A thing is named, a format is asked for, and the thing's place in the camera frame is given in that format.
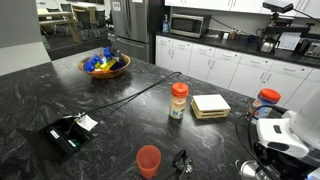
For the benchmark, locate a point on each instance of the steel kettle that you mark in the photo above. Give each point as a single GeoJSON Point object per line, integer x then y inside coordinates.
{"type": "Point", "coordinates": [267, 46]}

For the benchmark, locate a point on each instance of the white base cabinets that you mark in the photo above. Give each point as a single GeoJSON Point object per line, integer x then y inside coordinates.
{"type": "Point", "coordinates": [213, 70]}

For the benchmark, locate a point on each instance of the black counter outlet box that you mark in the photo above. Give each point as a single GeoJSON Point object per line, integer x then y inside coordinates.
{"type": "Point", "coordinates": [63, 136]}

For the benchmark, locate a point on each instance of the black can opener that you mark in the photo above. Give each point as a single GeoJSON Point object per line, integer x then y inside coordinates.
{"type": "Point", "coordinates": [181, 160]}

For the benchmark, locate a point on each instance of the wooden bowl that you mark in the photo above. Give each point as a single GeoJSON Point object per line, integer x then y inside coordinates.
{"type": "Point", "coordinates": [106, 75]}

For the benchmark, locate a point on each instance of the large orange-capped creamer bottle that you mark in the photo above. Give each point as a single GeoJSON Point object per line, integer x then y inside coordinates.
{"type": "Point", "coordinates": [268, 98]}

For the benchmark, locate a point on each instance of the small white cup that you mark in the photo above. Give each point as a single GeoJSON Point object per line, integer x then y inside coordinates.
{"type": "Point", "coordinates": [226, 36]}

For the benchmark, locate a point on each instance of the dark grey toy block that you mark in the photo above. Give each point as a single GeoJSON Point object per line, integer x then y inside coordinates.
{"type": "Point", "coordinates": [114, 45]}

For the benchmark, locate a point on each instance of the blue soap bottle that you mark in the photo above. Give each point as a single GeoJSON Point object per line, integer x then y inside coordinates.
{"type": "Point", "coordinates": [165, 25]}

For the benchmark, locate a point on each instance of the black office chair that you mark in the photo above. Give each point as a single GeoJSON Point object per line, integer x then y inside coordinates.
{"type": "Point", "coordinates": [82, 21]}
{"type": "Point", "coordinates": [100, 21]}
{"type": "Point", "coordinates": [66, 7]}

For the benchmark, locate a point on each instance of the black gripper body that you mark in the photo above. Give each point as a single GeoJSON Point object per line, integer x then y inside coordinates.
{"type": "Point", "coordinates": [286, 166]}

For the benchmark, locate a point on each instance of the black camera stand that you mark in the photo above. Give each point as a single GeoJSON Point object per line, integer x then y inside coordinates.
{"type": "Point", "coordinates": [286, 29]}

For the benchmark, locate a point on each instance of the small orange-capped creamer bottle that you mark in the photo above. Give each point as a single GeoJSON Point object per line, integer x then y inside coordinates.
{"type": "Point", "coordinates": [178, 103]}

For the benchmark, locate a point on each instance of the dark navy toy block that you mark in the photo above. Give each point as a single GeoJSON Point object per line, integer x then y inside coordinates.
{"type": "Point", "coordinates": [118, 65]}

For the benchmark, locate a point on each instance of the orange plastic cup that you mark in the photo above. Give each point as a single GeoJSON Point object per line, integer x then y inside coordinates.
{"type": "Point", "coordinates": [148, 161]}

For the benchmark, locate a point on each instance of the grey acoustic wall panel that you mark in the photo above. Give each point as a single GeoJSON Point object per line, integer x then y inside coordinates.
{"type": "Point", "coordinates": [20, 23]}

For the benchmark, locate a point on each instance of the wooden conference table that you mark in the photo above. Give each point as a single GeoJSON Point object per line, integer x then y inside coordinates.
{"type": "Point", "coordinates": [56, 18]}

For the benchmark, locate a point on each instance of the black camera on stand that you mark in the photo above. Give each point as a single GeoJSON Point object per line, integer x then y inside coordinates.
{"type": "Point", "coordinates": [277, 6]}

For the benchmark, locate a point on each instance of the stainless steel fridge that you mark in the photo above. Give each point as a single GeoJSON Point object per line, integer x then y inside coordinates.
{"type": "Point", "coordinates": [133, 20]}

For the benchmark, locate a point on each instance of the black kitchen countertop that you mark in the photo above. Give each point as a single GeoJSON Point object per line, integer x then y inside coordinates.
{"type": "Point", "coordinates": [200, 40]}

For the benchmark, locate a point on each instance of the silver toaster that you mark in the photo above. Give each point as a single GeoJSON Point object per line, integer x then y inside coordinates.
{"type": "Point", "coordinates": [311, 49]}

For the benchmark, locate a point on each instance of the white paper sheet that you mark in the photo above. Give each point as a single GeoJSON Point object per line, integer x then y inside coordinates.
{"type": "Point", "coordinates": [289, 40]}

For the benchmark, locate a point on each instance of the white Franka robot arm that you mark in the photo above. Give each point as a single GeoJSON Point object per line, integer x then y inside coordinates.
{"type": "Point", "coordinates": [306, 123]}

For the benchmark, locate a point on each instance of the silver microwave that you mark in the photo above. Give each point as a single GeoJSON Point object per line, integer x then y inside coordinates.
{"type": "Point", "coordinates": [186, 26]}

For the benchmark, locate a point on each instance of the blue toy block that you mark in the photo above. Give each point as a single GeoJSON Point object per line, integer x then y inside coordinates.
{"type": "Point", "coordinates": [107, 52]}
{"type": "Point", "coordinates": [90, 63]}

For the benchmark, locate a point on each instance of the white fridge paper sign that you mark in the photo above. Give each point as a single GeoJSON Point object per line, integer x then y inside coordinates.
{"type": "Point", "coordinates": [116, 6]}

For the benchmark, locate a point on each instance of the yellow toy block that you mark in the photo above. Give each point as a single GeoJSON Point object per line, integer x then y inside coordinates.
{"type": "Point", "coordinates": [106, 65]}

